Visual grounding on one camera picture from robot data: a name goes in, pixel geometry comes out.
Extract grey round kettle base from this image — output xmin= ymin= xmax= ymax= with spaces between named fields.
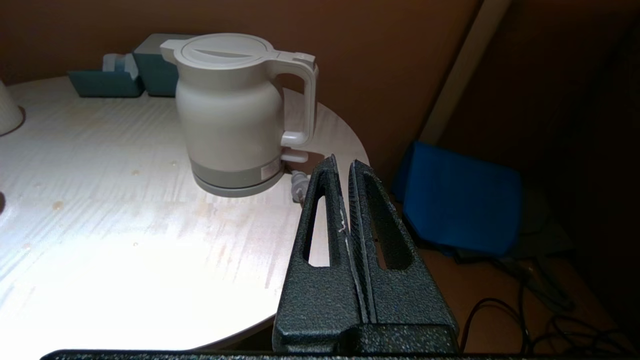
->
xmin=192 ymin=170 xmax=287 ymax=199

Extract grey blue tissue box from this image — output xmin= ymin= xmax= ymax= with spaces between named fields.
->
xmin=132 ymin=33 xmax=195 ymax=98

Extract white sachet packets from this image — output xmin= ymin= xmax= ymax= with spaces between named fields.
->
xmin=102 ymin=52 xmax=139 ymax=81

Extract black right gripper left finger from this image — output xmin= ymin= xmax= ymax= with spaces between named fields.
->
xmin=272 ymin=154 xmax=371 ymax=353

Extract blue folded cloth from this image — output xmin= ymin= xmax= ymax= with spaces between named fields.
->
xmin=391 ymin=141 xmax=524 ymax=257

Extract white electric kettle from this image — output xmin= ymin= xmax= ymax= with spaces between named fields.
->
xmin=160 ymin=33 xmax=319 ymax=190

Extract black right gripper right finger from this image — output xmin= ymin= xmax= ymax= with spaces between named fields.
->
xmin=348 ymin=159 xmax=461 ymax=353

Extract white power plug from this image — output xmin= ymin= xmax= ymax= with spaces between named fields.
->
xmin=291 ymin=170 xmax=309 ymax=203

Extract small grey sachet holder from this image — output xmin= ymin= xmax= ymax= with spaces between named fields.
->
xmin=67 ymin=69 xmax=146 ymax=99

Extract thin dark loose cable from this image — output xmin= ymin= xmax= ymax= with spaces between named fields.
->
xmin=459 ymin=260 xmax=631 ymax=357

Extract white ribbed mug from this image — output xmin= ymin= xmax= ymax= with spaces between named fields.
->
xmin=0 ymin=80 xmax=25 ymax=137

